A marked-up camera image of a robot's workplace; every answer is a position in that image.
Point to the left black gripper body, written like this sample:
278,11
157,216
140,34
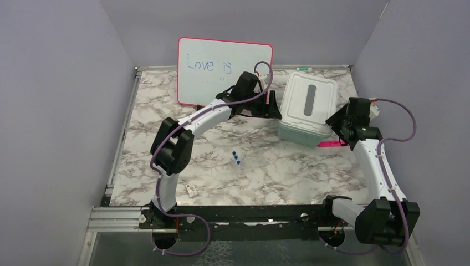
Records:
258,108

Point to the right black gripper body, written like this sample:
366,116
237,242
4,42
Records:
340,131

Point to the white plastic container lid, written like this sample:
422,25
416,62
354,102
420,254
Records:
308,101

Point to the clear plastic test tube rack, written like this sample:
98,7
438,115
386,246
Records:
246,166

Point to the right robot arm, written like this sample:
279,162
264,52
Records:
389,219

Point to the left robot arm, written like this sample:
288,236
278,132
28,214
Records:
172,147

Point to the pink highlighter marker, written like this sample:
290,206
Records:
332,143

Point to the teal plastic bin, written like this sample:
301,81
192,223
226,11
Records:
300,136

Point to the pink framed whiteboard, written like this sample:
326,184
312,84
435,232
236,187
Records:
206,67

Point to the small white label card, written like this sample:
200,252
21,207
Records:
191,189

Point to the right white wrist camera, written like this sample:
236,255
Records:
374,111

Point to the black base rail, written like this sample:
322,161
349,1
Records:
243,223

